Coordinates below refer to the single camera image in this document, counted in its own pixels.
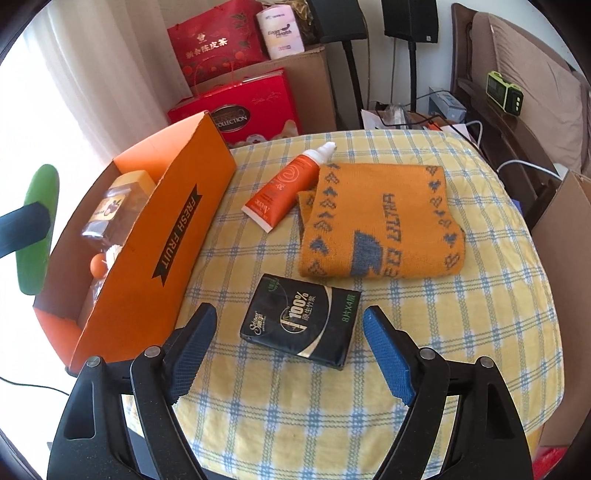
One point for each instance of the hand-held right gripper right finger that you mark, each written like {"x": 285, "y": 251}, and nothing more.
{"x": 385, "y": 355}

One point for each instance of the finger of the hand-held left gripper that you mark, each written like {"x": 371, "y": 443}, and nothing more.
{"x": 23, "y": 226}

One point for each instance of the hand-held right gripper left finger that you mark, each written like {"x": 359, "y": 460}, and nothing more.
{"x": 189, "y": 350}

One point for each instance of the green plastic object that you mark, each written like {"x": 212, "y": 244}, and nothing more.
{"x": 41, "y": 184}

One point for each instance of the black tissue pack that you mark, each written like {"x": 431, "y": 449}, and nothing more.
{"x": 300, "y": 323}

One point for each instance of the white feather shuttlecock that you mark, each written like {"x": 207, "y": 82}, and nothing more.
{"x": 112, "y": 253}

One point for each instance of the clear jar with yellow lid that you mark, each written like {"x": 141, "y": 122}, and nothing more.
{"x": 124, "y": 198}

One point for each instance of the orange cardboard box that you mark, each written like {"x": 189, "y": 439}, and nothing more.
{"x": 152, "y": 244}

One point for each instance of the yellow checkered tablecloth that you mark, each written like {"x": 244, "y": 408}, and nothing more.
{"x": 461, "y": 323}

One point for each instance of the small orange ball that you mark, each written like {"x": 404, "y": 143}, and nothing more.
{"x": 98, "y": 266}

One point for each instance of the orange knitted cloth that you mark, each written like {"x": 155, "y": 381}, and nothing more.
{"x": 369, "y": 217}

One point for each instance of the white curtain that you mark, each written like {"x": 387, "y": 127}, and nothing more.
{"x": 92, "y": 69}

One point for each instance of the orange cream tube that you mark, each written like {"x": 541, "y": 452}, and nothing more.
{"x": 286, "y": 184}

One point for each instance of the open brown cardboard box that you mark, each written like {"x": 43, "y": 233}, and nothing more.
{"x": 568, "y": 230}

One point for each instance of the pile of white papers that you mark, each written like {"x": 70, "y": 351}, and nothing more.
{"x": 374, "y": 119}

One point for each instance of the wooden sofa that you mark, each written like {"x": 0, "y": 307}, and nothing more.
{"x": 508, "y": 138}

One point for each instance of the blue and white box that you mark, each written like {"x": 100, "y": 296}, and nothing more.
{"x": 447, "y": 106}

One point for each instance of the red gift box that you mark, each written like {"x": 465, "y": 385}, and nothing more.
{"x": 258, "y": 101}

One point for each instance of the red paper gift bag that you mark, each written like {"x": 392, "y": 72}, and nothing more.
{"x": 212, "y": 46}

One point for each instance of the green portable radio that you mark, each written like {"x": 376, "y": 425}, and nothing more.
{"x": 504, "y": 93}

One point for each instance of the white tissue roll pack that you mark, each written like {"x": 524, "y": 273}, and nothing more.
{"x": 281, "y": 32}

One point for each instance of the beige sofa pillow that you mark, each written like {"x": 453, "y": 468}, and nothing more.
{"x": 531, "y": 60}

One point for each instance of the black speaker on stand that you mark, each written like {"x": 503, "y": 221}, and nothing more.
{"x": 337, "y": 18}
{"x": 411, "y": 18}

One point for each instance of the gold crinkled wrapping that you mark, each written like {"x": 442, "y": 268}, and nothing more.
{"x": 295, "y": 7}

